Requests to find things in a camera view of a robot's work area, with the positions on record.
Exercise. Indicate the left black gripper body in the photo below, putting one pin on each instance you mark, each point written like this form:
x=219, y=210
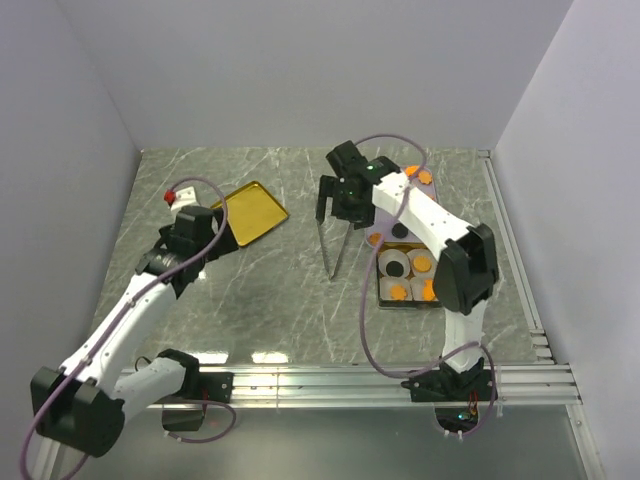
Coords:
x=224, y=245

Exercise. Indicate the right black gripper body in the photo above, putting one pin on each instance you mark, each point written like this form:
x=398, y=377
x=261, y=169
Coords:
x=345, y=207

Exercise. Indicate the metal tongs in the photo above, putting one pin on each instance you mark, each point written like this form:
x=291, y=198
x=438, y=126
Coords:
x=333, y=239

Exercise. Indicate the lavender plastic tray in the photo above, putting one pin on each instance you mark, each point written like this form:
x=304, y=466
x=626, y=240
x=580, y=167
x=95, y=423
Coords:
x=382, y=219

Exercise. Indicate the black sandwich cookie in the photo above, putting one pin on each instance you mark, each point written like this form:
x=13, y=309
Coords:
x=399, y=231
x=395, y=269

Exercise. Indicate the gold cookie tin base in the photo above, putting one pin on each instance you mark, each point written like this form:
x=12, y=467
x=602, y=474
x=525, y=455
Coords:
x=404, y=247

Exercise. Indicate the orange round dotted cookie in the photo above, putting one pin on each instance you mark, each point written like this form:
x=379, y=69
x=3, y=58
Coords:
x=422, y=264

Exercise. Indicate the orange pumpkin cookie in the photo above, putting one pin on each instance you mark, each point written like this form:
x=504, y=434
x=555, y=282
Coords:
x=428, y=292

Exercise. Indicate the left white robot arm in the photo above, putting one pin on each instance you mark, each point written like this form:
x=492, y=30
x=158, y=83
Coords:
x=85, y=403

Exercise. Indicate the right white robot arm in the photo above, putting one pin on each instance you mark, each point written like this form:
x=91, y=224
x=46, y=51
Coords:
x=466, y=267

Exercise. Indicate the gold tin lid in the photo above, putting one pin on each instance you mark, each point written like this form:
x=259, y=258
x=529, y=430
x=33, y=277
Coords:
x=253, y=212

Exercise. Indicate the orange chocolate chip cookie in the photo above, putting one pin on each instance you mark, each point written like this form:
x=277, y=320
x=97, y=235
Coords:
x=375, y=238

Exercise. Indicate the black sandwich cookie on tray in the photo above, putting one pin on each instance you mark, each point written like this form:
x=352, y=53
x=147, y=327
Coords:
x=399, y=231

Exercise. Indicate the orange fish cookie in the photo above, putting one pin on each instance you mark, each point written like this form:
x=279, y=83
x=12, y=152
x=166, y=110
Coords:
x=413, y=171

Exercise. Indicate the white paper cup back-right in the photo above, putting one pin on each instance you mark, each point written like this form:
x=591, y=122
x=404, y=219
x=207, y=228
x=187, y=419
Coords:
x=425, y=252

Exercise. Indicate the white paper cup front-left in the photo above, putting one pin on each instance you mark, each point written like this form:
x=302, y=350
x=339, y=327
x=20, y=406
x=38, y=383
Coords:
x=385, y=284

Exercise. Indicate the white paper cup front-right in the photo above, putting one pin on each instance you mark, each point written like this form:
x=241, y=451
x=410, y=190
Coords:
x=416, y=284

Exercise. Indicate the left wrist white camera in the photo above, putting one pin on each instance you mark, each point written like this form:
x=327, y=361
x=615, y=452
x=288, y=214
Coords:
x=177, y=199

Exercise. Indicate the aluminium rail frame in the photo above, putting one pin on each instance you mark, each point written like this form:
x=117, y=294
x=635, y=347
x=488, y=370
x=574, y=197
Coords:
x=283, y=351

